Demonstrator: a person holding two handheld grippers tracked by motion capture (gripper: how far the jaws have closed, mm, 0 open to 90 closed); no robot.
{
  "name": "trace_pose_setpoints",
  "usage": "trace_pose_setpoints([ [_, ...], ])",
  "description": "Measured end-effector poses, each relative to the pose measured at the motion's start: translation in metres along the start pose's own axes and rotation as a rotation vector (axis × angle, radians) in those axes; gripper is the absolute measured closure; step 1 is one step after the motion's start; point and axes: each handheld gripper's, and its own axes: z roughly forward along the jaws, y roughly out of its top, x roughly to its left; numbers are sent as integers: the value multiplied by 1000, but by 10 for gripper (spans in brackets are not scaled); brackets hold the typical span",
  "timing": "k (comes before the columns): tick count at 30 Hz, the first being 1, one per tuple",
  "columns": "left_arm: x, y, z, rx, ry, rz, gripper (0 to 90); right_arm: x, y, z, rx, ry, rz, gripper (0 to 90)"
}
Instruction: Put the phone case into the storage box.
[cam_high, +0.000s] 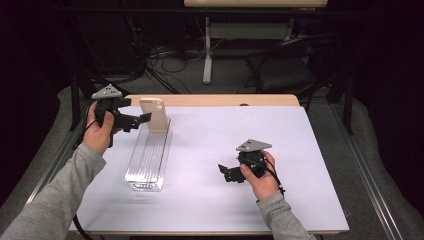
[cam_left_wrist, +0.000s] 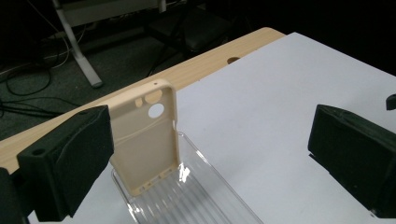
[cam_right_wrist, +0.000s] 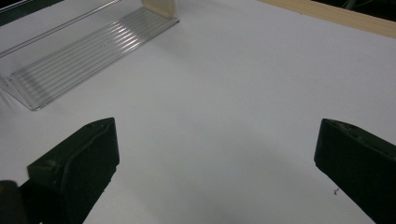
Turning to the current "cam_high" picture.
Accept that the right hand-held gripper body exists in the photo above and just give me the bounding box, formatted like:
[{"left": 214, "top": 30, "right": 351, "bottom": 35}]
[{"left": 235, "top": 138, "right": 273, "bottom": 179}]

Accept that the person's right hand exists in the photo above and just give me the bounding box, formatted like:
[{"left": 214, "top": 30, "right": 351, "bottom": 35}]
[{"left": 239, "top": 149, "right": 284, "bottom": 202}]

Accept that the beige phone case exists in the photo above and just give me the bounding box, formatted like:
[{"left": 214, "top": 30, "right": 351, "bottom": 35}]
[{"left": 138, "top": 96, "right": 170, "bottom": 133}]

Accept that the white board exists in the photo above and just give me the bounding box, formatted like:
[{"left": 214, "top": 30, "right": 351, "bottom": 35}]
[{"left": 68, "top": 105, "right": 350, "bottom": 234}]

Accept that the right hand-held gripper cable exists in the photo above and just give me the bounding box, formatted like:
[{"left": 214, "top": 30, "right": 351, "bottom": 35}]
[{"left": 248, "top": 157, "right": 287, "bottom": 198}]

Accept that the wooden table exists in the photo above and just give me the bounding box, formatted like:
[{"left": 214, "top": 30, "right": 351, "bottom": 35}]
[{"left": 124, "top": 93, "right": 301, "bottom": 108}]

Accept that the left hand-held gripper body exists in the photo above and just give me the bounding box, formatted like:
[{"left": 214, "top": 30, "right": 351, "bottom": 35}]
[{"left": 91, "top": 83, "right": 144, "bottom": 149}]

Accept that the person's left hand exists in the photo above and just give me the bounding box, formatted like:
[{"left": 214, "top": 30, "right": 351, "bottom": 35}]
[{"left": 82, "top": 101, "right": 123, "bottom": 156}]

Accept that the black folding chair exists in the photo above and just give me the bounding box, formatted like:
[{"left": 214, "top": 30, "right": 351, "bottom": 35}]
[{"left": 237, "top": 33, "right": 344, "bottom": 101}]

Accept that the bundle of black floor cables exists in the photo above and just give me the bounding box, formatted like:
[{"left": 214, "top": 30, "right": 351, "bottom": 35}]
[{"left": 126, "top": 16, "right": 228, "bottom": 95}]

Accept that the aluminium floor rail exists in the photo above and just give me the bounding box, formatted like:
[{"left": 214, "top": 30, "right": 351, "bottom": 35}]
[
  {"left": 24, "top": 99, "right": 98, "bottom": 206},
  {"left": 328, "top": 103, "right": 405, "bottom": 240}
]

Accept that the clear plastic box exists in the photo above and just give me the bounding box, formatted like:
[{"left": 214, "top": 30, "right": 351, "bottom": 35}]
[{"left": 124, "top": 117, "right": 174, "bottom": 193}]

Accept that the white-legged beige desk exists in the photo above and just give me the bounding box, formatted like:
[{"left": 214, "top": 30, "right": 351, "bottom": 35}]
[{"left": 183, "top": 0, "right": 329, "bottom": 85}]

